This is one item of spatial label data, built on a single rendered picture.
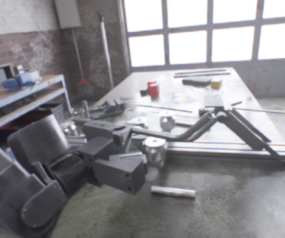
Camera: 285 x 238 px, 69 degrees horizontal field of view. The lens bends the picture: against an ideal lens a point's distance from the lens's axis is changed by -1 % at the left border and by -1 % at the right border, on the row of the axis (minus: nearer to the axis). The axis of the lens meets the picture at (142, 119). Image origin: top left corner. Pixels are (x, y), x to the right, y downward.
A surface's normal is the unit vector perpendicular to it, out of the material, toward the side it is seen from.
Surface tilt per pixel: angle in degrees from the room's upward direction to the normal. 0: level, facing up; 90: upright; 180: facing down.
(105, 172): 90
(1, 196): 67
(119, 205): 0
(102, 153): 90
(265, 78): 90
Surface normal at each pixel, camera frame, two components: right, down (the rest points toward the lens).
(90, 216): -0.10, -0.91
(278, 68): -0.24, 0.42
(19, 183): 0.78, -0.30
